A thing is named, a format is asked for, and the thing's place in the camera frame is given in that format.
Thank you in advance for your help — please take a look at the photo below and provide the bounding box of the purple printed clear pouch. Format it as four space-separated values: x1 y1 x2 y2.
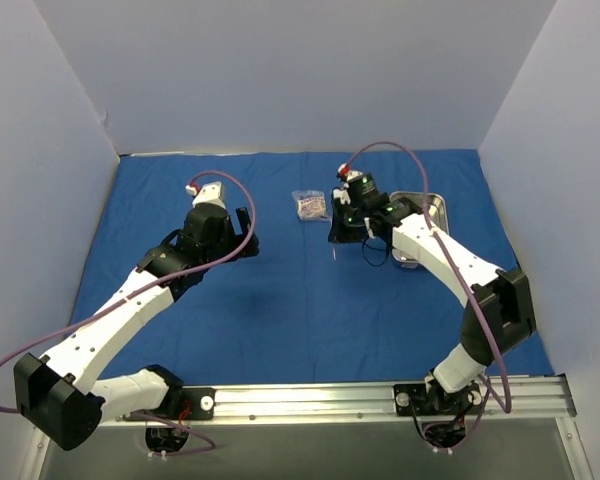
292 190 330 221

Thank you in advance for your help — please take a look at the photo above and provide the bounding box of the stainless steel instrument tray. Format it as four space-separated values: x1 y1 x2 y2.
389 191 449 269

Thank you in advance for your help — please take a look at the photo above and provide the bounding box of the blue surgical cloth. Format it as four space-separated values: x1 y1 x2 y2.
64 149 557 389

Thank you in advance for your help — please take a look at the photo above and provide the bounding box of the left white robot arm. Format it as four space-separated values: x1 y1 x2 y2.
13 202 259 451

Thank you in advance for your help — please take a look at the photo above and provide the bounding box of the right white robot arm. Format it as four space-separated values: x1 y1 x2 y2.
328 171 537 413

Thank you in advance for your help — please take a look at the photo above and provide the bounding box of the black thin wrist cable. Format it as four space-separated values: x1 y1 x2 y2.
361 236 393 268

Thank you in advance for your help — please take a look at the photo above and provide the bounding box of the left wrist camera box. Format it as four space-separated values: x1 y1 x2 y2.
185 181 226 209

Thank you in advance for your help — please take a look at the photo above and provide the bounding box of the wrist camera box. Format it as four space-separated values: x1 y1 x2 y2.
185 181 226 209
336 163 362 183

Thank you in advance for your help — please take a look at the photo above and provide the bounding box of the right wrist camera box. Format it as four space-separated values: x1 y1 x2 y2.
336 163 362 183

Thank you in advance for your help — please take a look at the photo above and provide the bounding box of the back aluminium frame rail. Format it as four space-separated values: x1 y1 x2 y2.
121 149 261 159

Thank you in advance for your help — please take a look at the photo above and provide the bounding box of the aluminium frame rail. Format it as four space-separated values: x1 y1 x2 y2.
33 377 577 430
121 149 261 159

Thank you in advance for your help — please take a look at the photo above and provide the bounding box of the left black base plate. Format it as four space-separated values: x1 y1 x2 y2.
128 387 216 421

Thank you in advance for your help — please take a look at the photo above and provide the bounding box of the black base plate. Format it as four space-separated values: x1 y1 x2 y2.
392 382 483 417
128 387 216 421

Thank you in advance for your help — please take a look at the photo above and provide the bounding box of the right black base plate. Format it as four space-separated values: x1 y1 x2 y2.
392 382 483 417

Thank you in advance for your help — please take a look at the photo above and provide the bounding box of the front aluminium frame rail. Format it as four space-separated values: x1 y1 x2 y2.
33 377 577 430

